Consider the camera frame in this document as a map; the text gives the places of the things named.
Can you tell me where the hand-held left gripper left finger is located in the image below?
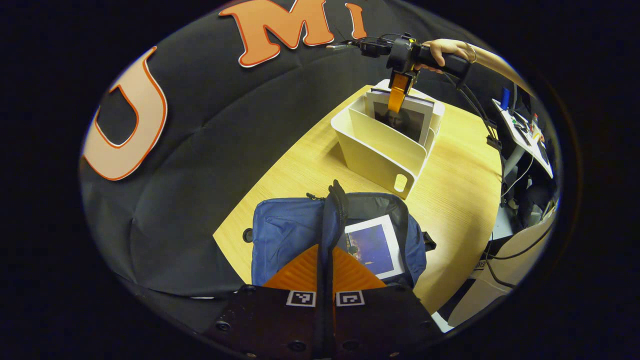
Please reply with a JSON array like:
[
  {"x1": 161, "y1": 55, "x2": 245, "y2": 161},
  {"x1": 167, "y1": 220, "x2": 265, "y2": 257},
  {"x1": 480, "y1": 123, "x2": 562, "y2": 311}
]
[{"x1": 202, "y1": 244, "x2": 326, "y2": 360}]

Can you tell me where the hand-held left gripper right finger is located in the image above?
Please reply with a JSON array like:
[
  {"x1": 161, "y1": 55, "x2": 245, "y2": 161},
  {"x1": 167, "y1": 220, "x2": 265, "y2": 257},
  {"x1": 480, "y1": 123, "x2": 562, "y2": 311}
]
[{"x1": 325, "y1": 246, "x2": 442, "y2": 360}]

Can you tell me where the dark portrait cover book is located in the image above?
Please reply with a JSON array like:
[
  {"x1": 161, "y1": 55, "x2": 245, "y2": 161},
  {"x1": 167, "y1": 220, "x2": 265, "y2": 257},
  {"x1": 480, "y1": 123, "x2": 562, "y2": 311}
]
[{"x1": 366, "y1": 89, "x2": 435, "y2": 147}]

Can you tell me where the white bookshelf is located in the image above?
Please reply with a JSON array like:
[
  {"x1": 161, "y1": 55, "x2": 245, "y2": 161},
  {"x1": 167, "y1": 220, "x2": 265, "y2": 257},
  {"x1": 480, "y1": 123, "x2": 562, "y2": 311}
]
[{"x1": 331, "y1": 79, "x2": 446, "y2": 201}]

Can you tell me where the blue cover book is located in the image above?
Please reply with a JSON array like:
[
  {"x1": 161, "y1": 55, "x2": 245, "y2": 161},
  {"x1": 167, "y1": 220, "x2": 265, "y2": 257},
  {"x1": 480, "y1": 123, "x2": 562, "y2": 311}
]
[{"x1": 344, "y1": 215, "x2": 407, "y2": 280}]

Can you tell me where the blue schoolbag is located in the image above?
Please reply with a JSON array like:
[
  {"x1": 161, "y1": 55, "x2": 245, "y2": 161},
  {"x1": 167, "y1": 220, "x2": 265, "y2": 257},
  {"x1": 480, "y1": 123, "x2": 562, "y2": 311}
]
[{"x1": 250, "y1": 180, "x2": 437, "y2": 291}]

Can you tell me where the beige furniture panel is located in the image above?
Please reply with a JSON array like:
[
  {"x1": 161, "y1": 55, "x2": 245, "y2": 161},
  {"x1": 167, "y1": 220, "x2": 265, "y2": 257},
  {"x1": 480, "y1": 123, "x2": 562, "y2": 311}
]
[{"x1": 447, "y1": 212, "x2": 556, "y2": 328}]

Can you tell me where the white side desk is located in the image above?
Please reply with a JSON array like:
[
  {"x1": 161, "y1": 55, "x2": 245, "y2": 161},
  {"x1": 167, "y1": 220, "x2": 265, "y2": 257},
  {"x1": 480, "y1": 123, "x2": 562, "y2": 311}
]
[{"x1": 492, "y1": 85, "x2": 555, "y2": 178}]

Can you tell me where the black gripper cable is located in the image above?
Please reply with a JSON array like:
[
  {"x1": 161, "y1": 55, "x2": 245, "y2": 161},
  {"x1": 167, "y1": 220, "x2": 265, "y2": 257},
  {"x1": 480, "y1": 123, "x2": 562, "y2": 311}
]
[{"x1": 444, "y1": 72, "x2": 503, "y2": 151}]

